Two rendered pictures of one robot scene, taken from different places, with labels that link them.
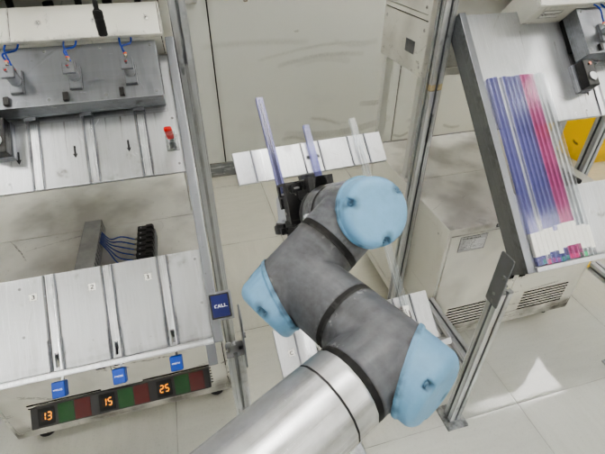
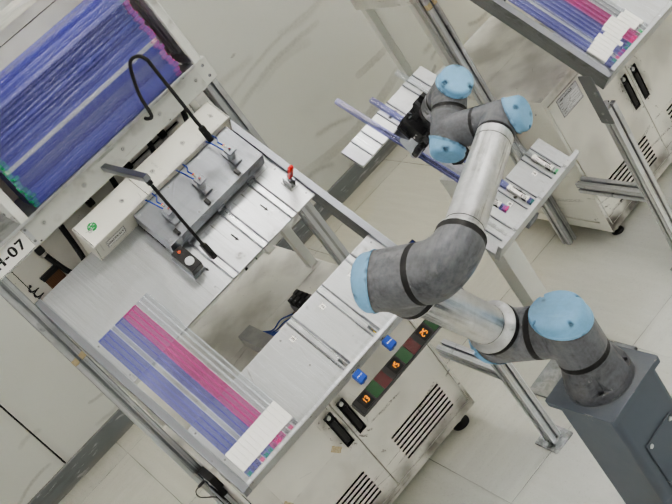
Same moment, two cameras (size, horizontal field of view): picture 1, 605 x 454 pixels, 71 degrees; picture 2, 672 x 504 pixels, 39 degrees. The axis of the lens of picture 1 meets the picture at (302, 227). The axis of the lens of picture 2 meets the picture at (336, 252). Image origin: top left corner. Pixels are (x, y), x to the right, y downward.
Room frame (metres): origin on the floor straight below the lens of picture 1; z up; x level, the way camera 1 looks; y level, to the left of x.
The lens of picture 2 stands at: (-1.41, 0.45, 2.02)
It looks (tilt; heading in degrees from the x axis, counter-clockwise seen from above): 29 degrees down; 356
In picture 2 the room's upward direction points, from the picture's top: 38 degrees counter-clockwise
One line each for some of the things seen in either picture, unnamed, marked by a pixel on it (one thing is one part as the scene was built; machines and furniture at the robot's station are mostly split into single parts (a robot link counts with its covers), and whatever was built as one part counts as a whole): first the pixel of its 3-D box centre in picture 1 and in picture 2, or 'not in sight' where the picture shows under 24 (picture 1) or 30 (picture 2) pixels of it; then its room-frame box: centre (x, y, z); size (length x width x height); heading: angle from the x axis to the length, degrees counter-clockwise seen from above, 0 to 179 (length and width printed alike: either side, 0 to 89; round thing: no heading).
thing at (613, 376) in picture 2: not in sight; (590, 364); (0.10, 0.07, 0.60); 0.15 x 0.15 x 0.10
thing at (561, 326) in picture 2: not in sight; (564, 328); (0.11, 0.08, 0.72); 0.13 x 0.12 x 0.14; 41
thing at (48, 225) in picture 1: (118, 295); (302, 406); (1.08, 0.67, 0.31); 0.70 x 0.65 x 0.62; 106
